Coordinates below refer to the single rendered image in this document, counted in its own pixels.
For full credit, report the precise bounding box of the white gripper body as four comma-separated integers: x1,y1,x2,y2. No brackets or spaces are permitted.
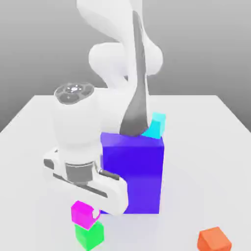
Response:
44,168,129,216

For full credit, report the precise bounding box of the small magenta cube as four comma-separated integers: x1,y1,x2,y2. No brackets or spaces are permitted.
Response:
71,200,101,230

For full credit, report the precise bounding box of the small green cube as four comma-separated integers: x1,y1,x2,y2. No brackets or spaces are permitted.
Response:
74,220,105,251

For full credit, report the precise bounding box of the small cyan cube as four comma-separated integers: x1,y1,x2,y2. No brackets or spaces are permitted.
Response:
141,112,167,140

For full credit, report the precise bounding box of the small orange cube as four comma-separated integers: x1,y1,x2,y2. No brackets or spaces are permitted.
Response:
197,226,233,251

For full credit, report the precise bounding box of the large blue box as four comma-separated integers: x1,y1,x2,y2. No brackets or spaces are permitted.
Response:
100,132,165,215

